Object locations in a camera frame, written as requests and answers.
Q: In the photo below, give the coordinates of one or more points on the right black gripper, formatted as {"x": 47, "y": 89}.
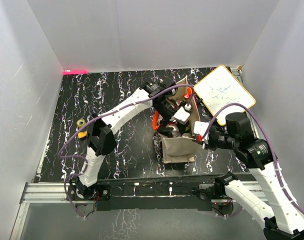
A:
{"x": 208, "y": 145}

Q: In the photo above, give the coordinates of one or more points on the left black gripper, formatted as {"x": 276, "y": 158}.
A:
{"x": 163, "y": 129}

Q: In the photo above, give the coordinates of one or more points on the glass cola bottle red cap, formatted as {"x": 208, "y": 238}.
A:
{"x": 186, "y": 97}

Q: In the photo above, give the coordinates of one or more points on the beige canvas bag orange handles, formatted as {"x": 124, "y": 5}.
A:
{"x": 179, "y": 148}

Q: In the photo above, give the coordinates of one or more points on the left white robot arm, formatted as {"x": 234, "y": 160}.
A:
{"x": 102, "y": 129}

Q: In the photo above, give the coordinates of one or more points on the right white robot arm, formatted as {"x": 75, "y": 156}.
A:
{"x": 279, "y": 217}

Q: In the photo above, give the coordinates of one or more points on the yellow tape roll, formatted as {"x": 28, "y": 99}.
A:
{"x": 80, "y": 123}

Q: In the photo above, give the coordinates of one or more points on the yellow bow-shaped sponge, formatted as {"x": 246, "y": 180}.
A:
{"x": 82, "y": 135}

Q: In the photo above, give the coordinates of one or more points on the pink marker strip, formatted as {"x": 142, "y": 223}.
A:
{"x": 74, "y": 72}

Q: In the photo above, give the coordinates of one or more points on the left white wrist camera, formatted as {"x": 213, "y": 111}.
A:
{"x": 183, "y": 114}

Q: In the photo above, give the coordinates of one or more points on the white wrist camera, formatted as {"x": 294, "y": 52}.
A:
{"x": 183, "y": 114}
{"x": 199, "y": 129}

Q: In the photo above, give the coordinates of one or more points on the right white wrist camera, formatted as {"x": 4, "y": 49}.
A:
{"x": 199, "y": 129}

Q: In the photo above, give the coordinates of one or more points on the white board wooden frame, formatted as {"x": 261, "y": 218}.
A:
{"x": 220, "y": 88}

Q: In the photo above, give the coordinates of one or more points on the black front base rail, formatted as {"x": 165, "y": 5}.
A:
{"x": 162, "y": 193}

